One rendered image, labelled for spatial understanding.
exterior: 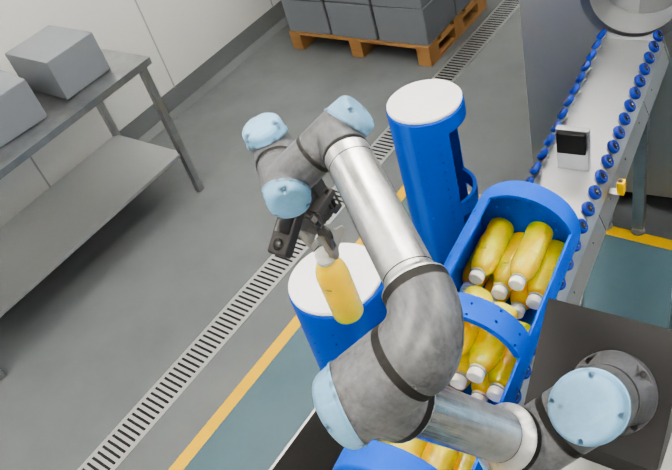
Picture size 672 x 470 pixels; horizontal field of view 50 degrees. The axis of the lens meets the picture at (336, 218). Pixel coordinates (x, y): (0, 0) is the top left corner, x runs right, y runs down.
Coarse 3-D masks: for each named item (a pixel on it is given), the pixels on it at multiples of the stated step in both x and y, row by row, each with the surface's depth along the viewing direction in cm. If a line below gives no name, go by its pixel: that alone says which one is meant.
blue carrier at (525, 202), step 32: (512, 192) 185; (544, 192) 184; (480, 224) 203; (512, 224) 199; (576, 224) 185; (448, 256) 182; (480, 320) 158; (512, 320) 161; (512, 352) 159; (512, 384) 156; (384, 448) 140
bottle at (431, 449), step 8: (432, 448) 147; (440, 448) 147; (448, 448) 147; (424, 456) 147; (432, 456) 146; (440, 456) 146; (448, 456) 146; (456, 456) 148; (432, 464) 144; (440, 464) 145; (448, 464) 146
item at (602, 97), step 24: (624, 48) 274; (600, 72) 266; (624, 72) 262; (576, 96) 259; (600, 96) 256; (624, 96) 252; (648, 96) 256; (576, 120) 249; (600, 120) 246; (600, 144) 237; (552, 168) 234; (600, 168) 228; (624, 168) 235; (576, 192) 223; (600, 216) 218; (600, 240) 217; (576, 288) 202
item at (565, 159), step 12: (564, 132) 222; (576, 132) 221; (588, 132) 219; (564, 144) 224; (576, 144) 222; (588, 144) 222; (564, 156) 229; (576, 156) 227; (588, 156) 225; (576, 168) 230; (588, 168) 228
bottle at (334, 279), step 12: (336, 264) 148; (324, 276) 148; (336, 276) 148; (348, 276) 151; (324, 288) 150; (336, 288) 150; (348, 288) 152; (336, 300) 152; (348, 300) 153; (360, 300) 158; (336, 312) 156; (348, 312) 155; (360, 312) 158
